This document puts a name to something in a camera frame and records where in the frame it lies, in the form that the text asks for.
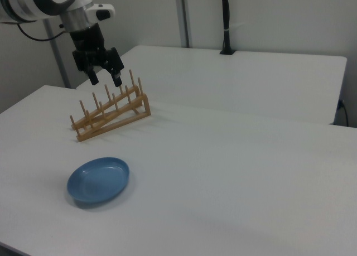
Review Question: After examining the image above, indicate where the black cable behind table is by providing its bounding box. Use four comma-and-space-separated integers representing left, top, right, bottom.
336, 99, 350, 127

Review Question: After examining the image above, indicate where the blue plate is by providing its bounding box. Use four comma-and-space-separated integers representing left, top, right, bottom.
66, 156, 131, 205

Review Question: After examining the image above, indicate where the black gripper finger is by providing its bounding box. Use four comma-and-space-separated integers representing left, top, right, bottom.
101, 47, 125, 88
72, 50, 99, 86

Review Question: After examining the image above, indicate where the wooden plate rack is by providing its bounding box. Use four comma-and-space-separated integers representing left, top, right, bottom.
69, 69, 152, 143

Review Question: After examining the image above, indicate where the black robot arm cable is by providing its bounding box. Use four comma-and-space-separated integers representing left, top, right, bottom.
16, 21, 68, 42

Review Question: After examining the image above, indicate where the black camera stand pole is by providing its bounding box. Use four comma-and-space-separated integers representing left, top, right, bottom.
219, 0, 237, 56

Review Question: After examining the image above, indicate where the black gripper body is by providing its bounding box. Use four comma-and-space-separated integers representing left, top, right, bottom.
69, 23, 109, 58

